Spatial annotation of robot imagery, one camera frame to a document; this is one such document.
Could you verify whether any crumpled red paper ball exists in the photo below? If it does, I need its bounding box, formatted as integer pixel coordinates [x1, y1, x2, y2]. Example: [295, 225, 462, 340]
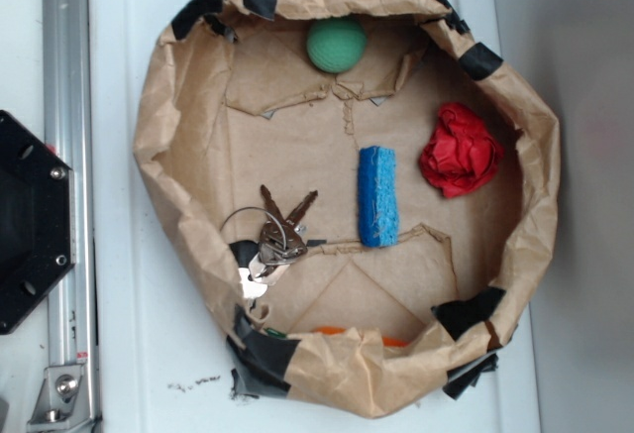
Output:
[418, 102, 505, 198]

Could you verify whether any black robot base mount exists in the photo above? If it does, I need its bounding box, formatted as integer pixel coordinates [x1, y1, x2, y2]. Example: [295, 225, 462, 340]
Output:
[1, 111, 74, 335]

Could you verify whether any orange object behind rim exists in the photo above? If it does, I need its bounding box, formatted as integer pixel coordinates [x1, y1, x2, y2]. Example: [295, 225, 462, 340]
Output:
[310, 324, 408, 348]

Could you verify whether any blue sponge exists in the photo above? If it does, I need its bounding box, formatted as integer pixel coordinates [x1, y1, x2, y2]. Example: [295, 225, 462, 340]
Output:
[358, 146, 400, 248]

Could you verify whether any brown paper bag tray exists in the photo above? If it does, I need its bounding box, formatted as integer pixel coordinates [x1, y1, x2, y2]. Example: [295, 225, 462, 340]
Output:
[134, 0, 561, 418]

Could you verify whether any aluminium extrusion rail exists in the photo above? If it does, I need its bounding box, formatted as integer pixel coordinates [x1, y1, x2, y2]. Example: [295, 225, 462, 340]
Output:
[43, 0, 102, 432]

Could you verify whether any bunch of silver keys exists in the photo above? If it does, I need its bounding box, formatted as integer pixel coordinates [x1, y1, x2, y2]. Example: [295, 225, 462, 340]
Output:
[221, 184, 318, 302]

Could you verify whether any small green object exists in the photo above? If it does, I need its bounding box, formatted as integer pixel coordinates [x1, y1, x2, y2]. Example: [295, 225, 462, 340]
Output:
[264, 328, 287, 339]

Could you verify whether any metal corner bracket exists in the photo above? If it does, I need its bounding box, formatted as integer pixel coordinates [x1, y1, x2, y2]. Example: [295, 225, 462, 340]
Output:
[26, 364, 91, 432]

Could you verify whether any green foam ball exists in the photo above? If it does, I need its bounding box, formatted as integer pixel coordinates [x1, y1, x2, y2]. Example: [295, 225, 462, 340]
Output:
[306, 18, 368, 73]

